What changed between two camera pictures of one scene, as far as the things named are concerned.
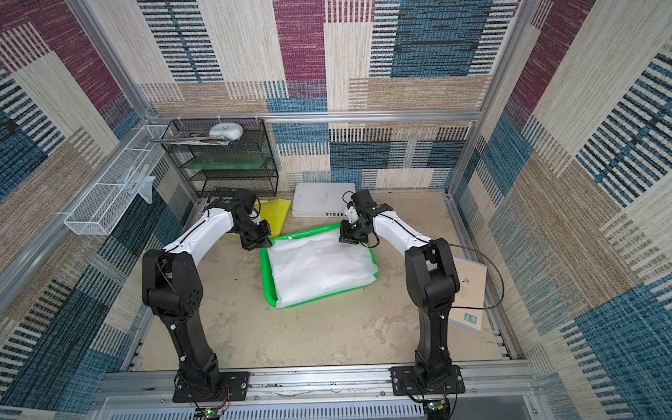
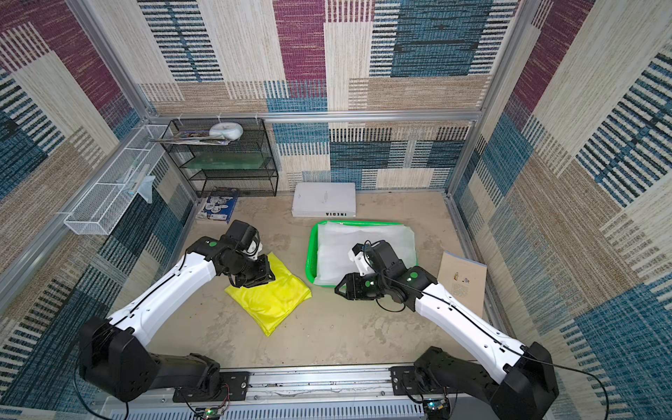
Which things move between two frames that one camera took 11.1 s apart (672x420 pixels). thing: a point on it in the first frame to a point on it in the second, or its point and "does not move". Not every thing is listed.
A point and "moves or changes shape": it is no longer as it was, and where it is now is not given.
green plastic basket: x=373 y=260 moves or changes shape
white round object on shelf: x=230 y=131 does not move
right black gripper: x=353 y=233 to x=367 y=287
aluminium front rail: x=493 y=391 does not move
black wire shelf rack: x=224 y=157 does not move
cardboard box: x=472 y=293 does not move
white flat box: x=322 y=199 does not move
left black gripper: x=263 y=241 to x=263 y=275
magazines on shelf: x=198 y=137 does not move
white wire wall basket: x=100 y=207 does not move
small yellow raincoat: x=275 y=212 to x=269 y=304
